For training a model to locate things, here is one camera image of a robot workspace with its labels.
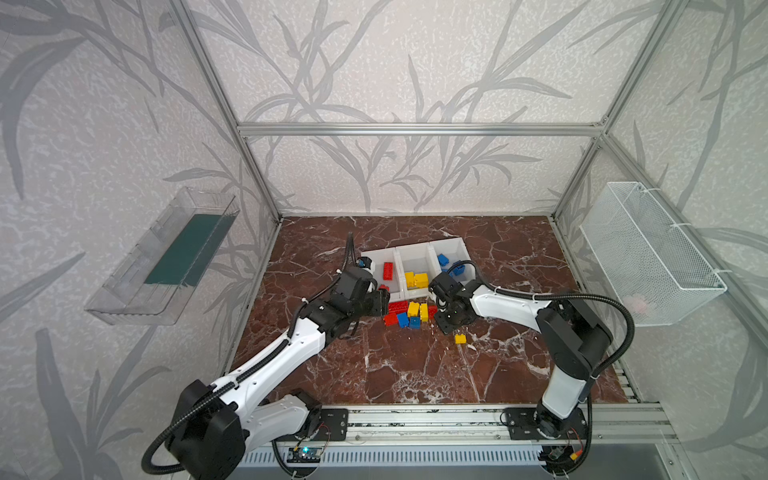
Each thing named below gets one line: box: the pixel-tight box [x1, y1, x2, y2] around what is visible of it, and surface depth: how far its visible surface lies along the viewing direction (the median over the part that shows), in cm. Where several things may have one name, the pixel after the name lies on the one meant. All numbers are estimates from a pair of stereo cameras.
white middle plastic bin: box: [389, 242, 442, 303], surface depth 101 cm
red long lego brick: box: [383, 262, 393, 281], surface depth 104 cm
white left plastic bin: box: [360, 247, 408, 303], surface depth 98 cm
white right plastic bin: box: [428, 237, 476, 285], surface depth 106 cm
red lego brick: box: [387, 300, 409, 314], surface depth 95 cm
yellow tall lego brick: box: [419, 303, 429, 322], surface depth 93 cm
